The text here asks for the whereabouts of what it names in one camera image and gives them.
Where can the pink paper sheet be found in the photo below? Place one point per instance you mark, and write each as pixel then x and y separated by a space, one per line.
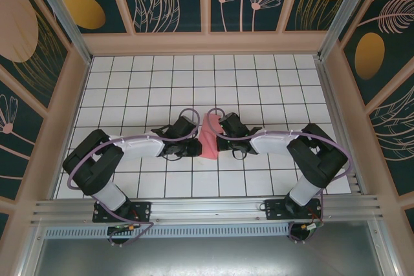
pixel 208 146

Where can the aluminium frame post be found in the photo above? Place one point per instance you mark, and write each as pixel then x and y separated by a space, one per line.
pixel 348 14
pixel 62 14

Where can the aluminium side rail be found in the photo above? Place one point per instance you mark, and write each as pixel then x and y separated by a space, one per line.
pixel 335 111

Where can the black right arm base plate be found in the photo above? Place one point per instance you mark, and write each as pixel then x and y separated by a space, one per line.
pixel 275 211

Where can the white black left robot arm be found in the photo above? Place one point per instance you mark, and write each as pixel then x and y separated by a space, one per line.
pixel 93 166

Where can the small circuit board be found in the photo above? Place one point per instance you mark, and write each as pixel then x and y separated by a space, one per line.
pixel 124 228
pixel 312 227

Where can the grey metal sheet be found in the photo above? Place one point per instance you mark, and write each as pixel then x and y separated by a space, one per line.
pixel 207 260

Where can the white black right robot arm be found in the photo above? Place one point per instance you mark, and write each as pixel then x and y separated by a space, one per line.
pixel 320 163

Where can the aluminium mounting rail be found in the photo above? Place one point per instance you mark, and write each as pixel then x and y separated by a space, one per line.
pixel 207 209

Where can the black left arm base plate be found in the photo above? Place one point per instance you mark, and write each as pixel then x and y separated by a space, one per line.
pixel 142 211

